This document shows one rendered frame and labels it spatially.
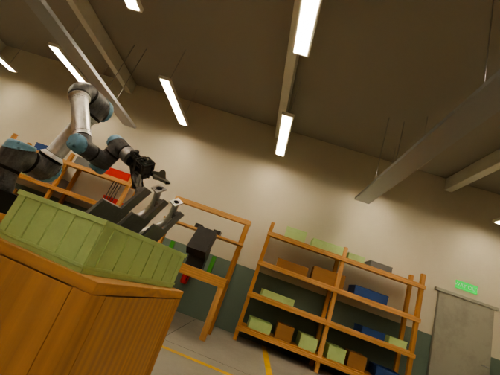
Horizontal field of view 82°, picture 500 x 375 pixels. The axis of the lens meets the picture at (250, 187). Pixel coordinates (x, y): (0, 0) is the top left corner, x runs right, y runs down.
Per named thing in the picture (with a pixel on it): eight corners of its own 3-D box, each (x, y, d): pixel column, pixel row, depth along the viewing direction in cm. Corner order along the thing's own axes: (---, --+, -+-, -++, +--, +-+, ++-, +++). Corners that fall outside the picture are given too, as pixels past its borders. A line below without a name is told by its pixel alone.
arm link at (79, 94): (79, 66, 140) (85, 140, 117) (95, 82, 150) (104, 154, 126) (59, 77, 141) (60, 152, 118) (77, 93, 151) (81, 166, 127)
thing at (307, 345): (407, 409, 464) (428, 272, 532) (231, 339, 499) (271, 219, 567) (392, 397, 515) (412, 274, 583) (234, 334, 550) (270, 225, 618)
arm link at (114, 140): (111, 149, 141) (123, 138, 142) (123, 163, 138) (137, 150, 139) (100, 142, 134) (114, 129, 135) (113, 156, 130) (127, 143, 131)
